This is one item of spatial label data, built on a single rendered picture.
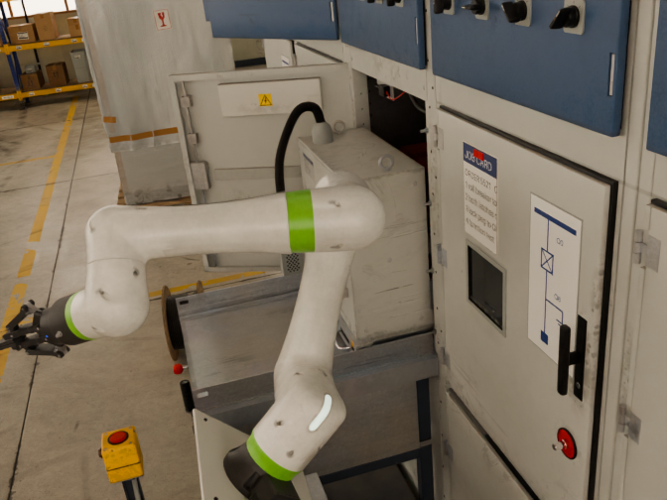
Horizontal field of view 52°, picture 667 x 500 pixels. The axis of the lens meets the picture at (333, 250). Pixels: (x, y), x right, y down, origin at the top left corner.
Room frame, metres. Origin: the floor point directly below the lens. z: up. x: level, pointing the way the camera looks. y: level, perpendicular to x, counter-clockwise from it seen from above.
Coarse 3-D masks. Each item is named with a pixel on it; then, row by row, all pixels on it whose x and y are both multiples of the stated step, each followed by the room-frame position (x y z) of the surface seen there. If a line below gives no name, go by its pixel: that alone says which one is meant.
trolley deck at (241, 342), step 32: (192, 320) 2.00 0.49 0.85; (224, 320) 1.98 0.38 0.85; (256, 320) 1.96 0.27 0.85; (288, 320) 1.94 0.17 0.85; (192, 352) 1.80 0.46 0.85; (224, 352) 1.78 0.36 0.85; (256, 352) 1.77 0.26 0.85; (192, 384) 1.63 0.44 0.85; (352, 384) 1.57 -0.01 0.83; (384, 384) 1.60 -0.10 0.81; (224, 416) 1.49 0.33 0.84; (256, 416) 1.51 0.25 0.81
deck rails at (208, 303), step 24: (240, 288) 2.09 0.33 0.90; (264, 288) 2.11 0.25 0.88; (288, 288) 2.13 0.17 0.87; (192, 312) 2.05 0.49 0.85; (216, 312) 2.04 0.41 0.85; (432, 336) 1.67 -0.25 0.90; (336, 360) 1.60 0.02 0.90; (360, 360) 1.61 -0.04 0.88; (384, 360) 1.63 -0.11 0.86; (216, 384) 1.52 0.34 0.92; (240, 384) 1.53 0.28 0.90; (264, 384) 1.55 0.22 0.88
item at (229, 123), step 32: (320, 64) 2.29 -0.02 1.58; (192, 96) 2.40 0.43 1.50; (224, 96) 2.35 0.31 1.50; (256, 96) 2.33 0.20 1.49; (288, 96) 2.30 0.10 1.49; (320, 96) 2.28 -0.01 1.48; (192, 128) 2.39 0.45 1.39; (224, 128) 2.38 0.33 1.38; (256, 128) 2.36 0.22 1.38; (352, 128) 2.26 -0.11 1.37; (192, 160) 2.41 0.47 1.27; (224, 160) 2.39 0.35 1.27; (256, 160) 2.36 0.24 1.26; (288, 160) 2.34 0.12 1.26; (192, 192) 2.39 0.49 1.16; (224, 192) 2.39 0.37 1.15; (256, 192) 2.36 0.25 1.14; (224, 256) 2.40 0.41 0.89; (256, 256) 2.37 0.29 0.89
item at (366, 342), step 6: (342, 318) 1.78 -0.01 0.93; (342, 324) 1.74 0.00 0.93; (342, 330) 1.75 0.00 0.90; (348, 330) 1.70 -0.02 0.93; (342, 336) 1.75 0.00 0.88; (348, 342) 1.70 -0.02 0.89; (354, 342) 1.64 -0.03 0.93; (360, 342) 1.63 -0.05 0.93; (366, 342) 1.63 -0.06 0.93; (372, 342) 1.63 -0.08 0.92; (354, 348) 1.63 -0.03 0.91; (360, 348) 1.62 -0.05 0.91
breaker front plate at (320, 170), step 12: (300, 144) 2.09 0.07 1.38; (300, 156) 2.11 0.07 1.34; (312, 156) 1.95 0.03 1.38; (324, 168) 1.82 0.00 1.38; (312, 180) 1.98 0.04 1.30; (348, 276) 1.67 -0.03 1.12; (348, 288) 1.68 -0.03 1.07; (348, 300) 1.69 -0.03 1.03; (348, 312) 1.71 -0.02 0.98; (348, 324) 1.72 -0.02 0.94
